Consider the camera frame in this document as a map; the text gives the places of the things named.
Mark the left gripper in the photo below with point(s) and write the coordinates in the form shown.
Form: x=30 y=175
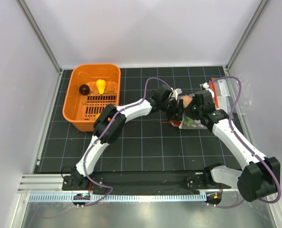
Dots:
x=176 y=114

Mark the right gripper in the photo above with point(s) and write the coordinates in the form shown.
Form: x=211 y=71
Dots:
x=187 y=110

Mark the red toy lobster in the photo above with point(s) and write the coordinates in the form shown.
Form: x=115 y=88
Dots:
x=173 y=123

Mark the peach toy fruit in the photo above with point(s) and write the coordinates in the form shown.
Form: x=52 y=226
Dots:
x=186 y=100

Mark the clear dotted zip bag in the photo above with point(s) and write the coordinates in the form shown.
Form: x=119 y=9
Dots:
x=197 y=123

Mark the green toy grapes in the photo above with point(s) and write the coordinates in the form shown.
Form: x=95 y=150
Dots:
x=187 y=122

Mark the orange plastic basket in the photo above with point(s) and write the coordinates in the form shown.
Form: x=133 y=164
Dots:
x=80 y=110

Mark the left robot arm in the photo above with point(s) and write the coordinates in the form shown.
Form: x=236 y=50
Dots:
x=110 y=123

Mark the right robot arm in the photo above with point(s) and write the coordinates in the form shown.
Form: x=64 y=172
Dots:
x=259 y=175

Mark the spare zip bags orange zippers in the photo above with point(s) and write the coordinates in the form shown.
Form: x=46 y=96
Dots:
x=222 y=99

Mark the black grid mat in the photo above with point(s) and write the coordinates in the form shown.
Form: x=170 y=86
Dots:
x=145 y=144

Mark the yellow toy pear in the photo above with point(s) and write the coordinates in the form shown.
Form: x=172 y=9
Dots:
x=101 y=86

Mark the dark plum toy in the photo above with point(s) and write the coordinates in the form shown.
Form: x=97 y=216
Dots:
x=84 y=89

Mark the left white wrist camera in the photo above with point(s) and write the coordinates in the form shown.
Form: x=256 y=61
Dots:
x=175 y=93

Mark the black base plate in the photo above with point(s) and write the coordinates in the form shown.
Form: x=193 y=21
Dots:
x=151 y=183

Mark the slotted cable duct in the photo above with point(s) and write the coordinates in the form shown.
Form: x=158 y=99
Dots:
x=75 y=197

